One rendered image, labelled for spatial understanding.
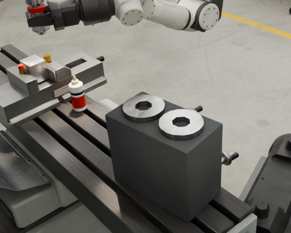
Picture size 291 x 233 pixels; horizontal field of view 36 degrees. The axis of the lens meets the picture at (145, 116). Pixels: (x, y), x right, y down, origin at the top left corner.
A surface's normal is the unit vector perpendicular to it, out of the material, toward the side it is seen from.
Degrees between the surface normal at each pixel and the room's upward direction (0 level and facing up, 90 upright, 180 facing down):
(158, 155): 90
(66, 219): 90
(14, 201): 0
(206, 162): 90
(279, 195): 0
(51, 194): 90
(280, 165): 0
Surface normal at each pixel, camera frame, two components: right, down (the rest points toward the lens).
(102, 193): -0.07, -0.82
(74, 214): 0.63, 0.40
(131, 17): 0.30, 0.84
